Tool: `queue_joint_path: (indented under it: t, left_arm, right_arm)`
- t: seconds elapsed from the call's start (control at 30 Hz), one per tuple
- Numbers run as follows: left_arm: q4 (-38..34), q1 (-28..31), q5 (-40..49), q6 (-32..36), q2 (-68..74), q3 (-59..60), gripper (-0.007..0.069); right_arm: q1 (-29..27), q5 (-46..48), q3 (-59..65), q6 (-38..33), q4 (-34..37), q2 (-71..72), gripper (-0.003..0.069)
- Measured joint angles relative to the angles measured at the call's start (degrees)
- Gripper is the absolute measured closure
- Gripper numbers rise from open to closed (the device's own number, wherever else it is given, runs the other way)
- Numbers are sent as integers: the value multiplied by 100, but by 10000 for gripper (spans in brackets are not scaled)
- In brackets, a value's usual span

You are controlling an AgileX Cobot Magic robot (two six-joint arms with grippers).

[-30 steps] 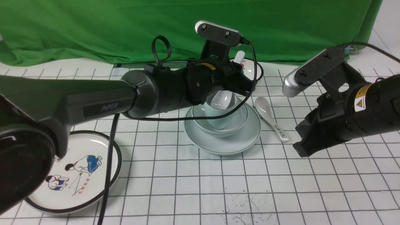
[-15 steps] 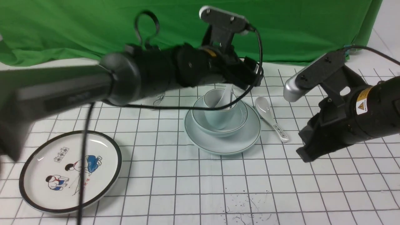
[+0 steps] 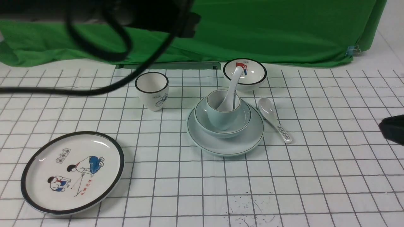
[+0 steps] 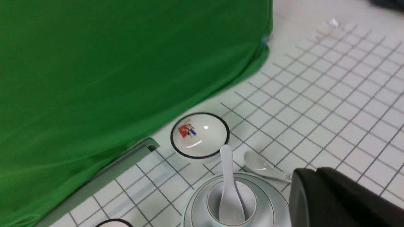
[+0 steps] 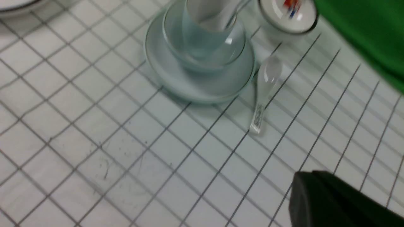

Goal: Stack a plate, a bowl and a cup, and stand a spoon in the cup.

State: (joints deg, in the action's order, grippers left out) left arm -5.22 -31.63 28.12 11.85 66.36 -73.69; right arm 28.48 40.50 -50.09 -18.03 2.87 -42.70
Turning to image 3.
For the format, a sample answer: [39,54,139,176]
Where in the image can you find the white cup with black rim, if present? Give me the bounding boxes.
[135,72,169,112]

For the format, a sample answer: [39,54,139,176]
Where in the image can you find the blue binder clip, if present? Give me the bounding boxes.
[345,45,362,57]

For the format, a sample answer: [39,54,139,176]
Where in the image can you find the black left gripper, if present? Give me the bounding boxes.
[123,0,201,38]

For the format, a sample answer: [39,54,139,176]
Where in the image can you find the white grid tablecloth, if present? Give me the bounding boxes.
[0,66,403,227]

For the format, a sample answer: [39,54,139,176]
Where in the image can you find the white bowl with black rim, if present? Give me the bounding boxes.
[223,58,267,92]

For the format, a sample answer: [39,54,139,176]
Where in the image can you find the pale green shallow bowl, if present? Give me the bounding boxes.
[191,97,251,138]

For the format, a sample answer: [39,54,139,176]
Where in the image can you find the green backdrop cloth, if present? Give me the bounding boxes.
[1,0,386,68]

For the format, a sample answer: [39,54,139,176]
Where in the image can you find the white plate with black rim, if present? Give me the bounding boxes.
[21,131,125,216]

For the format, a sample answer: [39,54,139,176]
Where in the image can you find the pale green large plate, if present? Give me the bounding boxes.
[186,104,264,157]

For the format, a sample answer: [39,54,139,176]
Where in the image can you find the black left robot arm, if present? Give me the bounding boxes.
[0,0,186,33]

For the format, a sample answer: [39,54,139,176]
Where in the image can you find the pale green cup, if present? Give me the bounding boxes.
[206,90,241,131]

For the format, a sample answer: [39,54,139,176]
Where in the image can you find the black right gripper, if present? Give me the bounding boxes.
[378,115,404,146]

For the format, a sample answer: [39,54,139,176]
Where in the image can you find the white spoon with printed handle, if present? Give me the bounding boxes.
[258,97,293,144]

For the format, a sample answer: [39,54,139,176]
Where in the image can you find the pale celadon ceramic spoon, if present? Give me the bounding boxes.
[217,66,244,112]

